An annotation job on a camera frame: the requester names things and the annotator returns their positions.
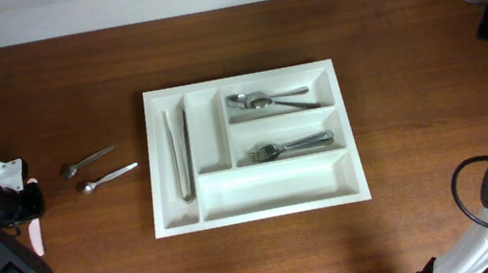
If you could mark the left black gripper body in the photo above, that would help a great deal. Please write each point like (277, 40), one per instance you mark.
(22, 205)

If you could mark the white plastic knife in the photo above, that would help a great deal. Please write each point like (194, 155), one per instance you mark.
(36, 238)

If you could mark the small steel teaspoon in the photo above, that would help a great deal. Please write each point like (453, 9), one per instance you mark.
(70, 170)
(89, 187)

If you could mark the steel serrated tongs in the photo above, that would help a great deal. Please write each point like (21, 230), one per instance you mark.
(179, 141)

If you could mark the steel spoon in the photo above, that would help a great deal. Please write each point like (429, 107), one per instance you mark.
(242, 100)
(265, 102)

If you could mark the white plastic cutlery tray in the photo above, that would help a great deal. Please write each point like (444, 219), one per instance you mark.
(229, 188)

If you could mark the steel fork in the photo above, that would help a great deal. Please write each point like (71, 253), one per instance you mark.
(271, 152)
(319, 135)

